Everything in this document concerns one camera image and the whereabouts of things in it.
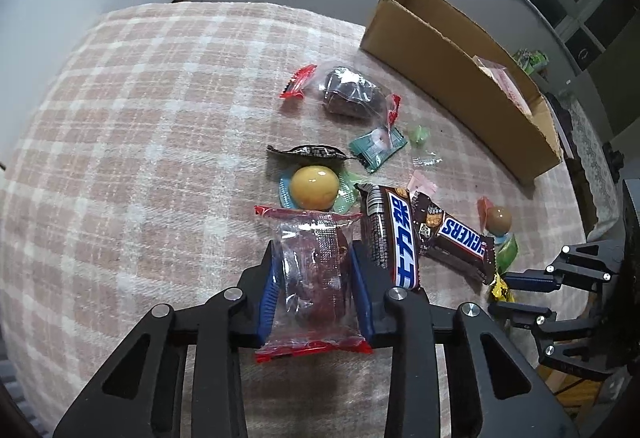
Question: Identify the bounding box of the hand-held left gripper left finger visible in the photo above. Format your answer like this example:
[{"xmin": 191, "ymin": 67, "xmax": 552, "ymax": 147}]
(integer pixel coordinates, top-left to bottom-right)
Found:
[{"xmin": 52, "ymin": 240, "xmax": 283, "ymax": 438}]

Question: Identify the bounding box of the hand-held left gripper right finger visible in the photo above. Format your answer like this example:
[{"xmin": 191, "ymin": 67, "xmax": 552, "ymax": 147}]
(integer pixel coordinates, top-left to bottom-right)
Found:
[{"xmin": 350, "ymin": 242, "xmax": 582, "ymax": 438}]

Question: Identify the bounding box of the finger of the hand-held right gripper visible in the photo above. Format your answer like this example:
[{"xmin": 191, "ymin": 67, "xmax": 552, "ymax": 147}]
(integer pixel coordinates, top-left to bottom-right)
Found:
[
  {"xmin": 489, "ymin": 300, "xmax": 617, "ymax": 375},
  {"xmin": 505, "ymin": 241, "xmax": 625, "ymax": 292}
]

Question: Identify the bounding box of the yellow candy wrapper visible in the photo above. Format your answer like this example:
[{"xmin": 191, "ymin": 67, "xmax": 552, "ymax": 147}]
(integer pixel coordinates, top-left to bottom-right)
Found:
[{"xmin": 490, "ymin": 275, "xmax": 516, "ymax": 304}]

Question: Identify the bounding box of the clear red-edged snack packet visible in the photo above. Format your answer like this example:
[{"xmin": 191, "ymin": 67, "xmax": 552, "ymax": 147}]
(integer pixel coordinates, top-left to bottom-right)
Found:
[{"xmin": 254, "ymin": 204, "xmax": 375, "ymax": 365}]

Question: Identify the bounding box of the chocolate bar blue-white label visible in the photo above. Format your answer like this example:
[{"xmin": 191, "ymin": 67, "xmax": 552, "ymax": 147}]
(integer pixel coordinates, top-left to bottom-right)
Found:
[{"xmin": 354, "ymin": 184, "xmax": 423, "ymax": 293}]

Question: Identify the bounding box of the brown chocolate bar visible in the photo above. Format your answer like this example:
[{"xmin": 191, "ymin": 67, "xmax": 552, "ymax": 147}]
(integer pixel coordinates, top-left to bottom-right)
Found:
[{"xmin": 410, "ymin": 190, "xmax": 497, "ymax": 286}]

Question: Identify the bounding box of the yellow jelly ball packet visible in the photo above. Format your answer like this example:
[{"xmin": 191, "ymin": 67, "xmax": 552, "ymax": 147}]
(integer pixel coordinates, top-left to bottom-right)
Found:
[{"xmin": 277, "ymin": 164, "xmax": 361, "ymax": 211}]

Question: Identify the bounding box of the pink candy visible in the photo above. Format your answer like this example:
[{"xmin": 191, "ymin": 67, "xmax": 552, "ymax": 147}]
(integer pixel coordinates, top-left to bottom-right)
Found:
[{"xmin": 407, "ymin": 170, "xmax": 438, "ymax": 194}]

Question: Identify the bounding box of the black snack wrapper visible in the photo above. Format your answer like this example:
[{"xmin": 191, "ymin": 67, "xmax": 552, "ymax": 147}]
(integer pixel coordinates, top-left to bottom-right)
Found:
[{"xmin": 266, "ymin": 144, "xmax": 351, "ymax": 164}]

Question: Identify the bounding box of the light green candy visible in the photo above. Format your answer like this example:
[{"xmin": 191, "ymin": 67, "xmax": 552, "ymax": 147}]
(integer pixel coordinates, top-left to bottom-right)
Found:
[{"xmin": 407, "ymin": 124, "xmax": 432, "ymax": 148}]

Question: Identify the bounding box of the cardboard box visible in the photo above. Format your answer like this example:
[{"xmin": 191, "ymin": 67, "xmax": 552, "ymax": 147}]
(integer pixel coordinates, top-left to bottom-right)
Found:
[{"xmin": 360, "ymin": 0, "xmax": 565, "ymax": 185}]

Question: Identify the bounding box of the green snack packet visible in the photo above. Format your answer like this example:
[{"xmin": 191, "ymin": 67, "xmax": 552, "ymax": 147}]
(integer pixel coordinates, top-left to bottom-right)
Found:
[{"xmin": 494, "ymin": 234, "xmax": 521, "ymax": 271}]

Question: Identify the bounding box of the brown ball candy packet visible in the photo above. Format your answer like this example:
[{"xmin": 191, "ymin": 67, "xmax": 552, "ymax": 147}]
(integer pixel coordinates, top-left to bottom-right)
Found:
[{"xmin": 476, "ymin": 197, "xmax": 515, "ymax": 236}]

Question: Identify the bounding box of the patterned lace cloth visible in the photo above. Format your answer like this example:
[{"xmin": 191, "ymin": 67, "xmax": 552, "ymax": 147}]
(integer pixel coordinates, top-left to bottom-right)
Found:
[{"xmin": 565, "ymin": 95, "xmax": 623, "ymax": 229}]

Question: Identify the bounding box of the teal snack packet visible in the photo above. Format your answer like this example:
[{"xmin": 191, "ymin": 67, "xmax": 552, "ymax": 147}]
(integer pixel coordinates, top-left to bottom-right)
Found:
[{"xmin": 348, "ymin": 127, "xmax": 407, "ymax": 167}]

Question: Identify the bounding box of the red candy stick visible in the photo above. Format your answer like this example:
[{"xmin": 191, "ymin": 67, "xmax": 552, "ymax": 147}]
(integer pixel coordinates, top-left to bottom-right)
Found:
[{"xmin": 385, "ymin": 93, "xmax": 402, "ymax": 126}]

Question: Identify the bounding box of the packaged bread slice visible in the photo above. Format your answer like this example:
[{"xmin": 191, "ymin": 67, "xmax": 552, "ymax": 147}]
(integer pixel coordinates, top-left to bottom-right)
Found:
[{"xmin": 471, "ymin": 54, "xmax": 538, "ymax": 119}]

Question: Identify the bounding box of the clear bag with brownie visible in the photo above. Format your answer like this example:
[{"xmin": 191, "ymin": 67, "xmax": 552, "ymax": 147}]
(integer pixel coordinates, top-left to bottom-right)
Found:
[{"xmin": 279, "ymin": 63, "xmax": 397, "ymax": 120}]

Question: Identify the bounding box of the green packaged item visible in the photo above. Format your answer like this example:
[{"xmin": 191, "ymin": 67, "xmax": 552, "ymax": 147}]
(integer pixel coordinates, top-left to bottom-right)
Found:
[{"xmin": 512, "ymin": 48, "xmax": 550, "ymax": 71}]

